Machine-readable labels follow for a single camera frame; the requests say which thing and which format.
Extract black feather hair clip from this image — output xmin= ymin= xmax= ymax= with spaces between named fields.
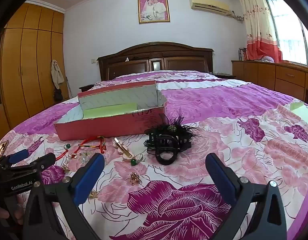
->
xmin=145 ymin=108 xmax=202 ymax=142

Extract clear crystal bead bracelet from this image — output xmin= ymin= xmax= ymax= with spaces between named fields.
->
xmin=76 ymin=150 xmax=91 ymax=165

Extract pink floral bedspread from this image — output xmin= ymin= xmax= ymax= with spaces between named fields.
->
xmin=0 ymin=70 xmax=308 ymax=240

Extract beige hanging cloth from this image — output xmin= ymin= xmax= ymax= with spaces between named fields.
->
xmin=51 ymin=59 xmax=65 ymax=90

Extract green bead earring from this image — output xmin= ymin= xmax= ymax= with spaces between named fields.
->
xmin=129 ymin=154 xmax=144 ymax=167

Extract air conditioner pipe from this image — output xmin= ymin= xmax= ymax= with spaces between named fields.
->
xmin=231 ymin=10 xmax=244 ymax=22

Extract black claw hair clip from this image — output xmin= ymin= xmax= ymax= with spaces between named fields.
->
xmin=149 ymin=133 xmax=192 ymax=153

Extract floral cream red curtain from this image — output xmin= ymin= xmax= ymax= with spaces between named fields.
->
xmin=237 ymin=0 xmax=282 ymax=63

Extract person's left hand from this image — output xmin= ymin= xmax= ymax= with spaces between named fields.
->
xmin=0 ymin=194 xmax=26 ymax=227

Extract green paper liner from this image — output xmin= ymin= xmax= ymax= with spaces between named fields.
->
xmin=83 ymin=103 xmax=137 ymax=119

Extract gold barrette hair clip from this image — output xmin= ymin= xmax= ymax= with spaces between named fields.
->
xmin=113 ymin=137 xmax=134 ymax=161

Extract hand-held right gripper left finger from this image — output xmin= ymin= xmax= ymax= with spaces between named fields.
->
xmin=22 ymin=153 xmax=106 ymax=240

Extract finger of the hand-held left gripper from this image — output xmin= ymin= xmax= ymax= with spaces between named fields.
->
xmin=4 ymin=149 xmax=30 ymax=165
xmin=9 ymin=152 xmax=56 ymax=174

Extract wall air conditioner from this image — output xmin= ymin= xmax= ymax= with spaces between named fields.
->
xmin=189 ymin=0 xmax=231 ymax=18

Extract gold rectangular object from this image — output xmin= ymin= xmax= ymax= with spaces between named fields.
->
xmin=0 ymin=141 xmax=10 ymax=160

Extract window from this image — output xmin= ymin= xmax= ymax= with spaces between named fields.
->
xmin=265 ymin=0 xmax=308 ymax=67

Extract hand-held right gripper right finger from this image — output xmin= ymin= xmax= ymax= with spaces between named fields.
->
xmin=205 ymin=152 xmax=288 ymax=240

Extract black hair tie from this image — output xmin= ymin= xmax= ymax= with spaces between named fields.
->
xmin=155 ymin=151 xmax=180 ymax=166

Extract red string bracelet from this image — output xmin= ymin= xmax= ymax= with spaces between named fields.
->
xmin=55 ymin=135 xmax=106 ymax=161

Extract wooden wardrobe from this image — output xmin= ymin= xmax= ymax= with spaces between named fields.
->
xmin=0 ymin=2 xmax=70 ymax=130

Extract pink cardboard box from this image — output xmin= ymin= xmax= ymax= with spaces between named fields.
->
xmin=54 ymin=80 xmax=168 ymax=141

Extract framed wedding photo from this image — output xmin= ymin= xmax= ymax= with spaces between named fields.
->
xmin=137 ymin=0 xmax=171 ymax=24

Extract dark wooden headboard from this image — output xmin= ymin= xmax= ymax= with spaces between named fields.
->
xmin=97 ymin=42 xmax=214 ymax=82

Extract low wooden cabinet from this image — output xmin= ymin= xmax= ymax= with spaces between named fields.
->
xmin=231 ymin=60 xmax=308 ymax=103

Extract gold earrings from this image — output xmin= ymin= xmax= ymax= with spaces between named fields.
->
xmin=129 ymin=172 xmax=141 ymax=186

